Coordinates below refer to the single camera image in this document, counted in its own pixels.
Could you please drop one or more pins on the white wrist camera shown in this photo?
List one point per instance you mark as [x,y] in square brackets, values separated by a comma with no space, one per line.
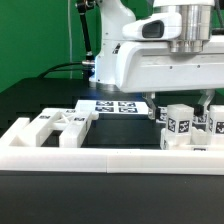
[159,26]

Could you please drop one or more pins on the white chair back frame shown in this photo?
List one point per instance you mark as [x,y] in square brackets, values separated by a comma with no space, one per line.
[73,126]

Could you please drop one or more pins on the white chair seat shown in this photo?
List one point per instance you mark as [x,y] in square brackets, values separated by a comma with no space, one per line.
[197,140]

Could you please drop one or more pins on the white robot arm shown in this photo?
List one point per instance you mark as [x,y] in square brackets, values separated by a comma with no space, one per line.
[173,49]

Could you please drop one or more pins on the white U-shaped obstacle fence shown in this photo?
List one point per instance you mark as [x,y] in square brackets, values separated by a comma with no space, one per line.
[14,157]

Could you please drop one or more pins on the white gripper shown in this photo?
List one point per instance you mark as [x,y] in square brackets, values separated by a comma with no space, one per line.
[150,67]

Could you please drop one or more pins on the white base tag plate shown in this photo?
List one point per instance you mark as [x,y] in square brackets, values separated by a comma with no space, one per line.
[112,107]

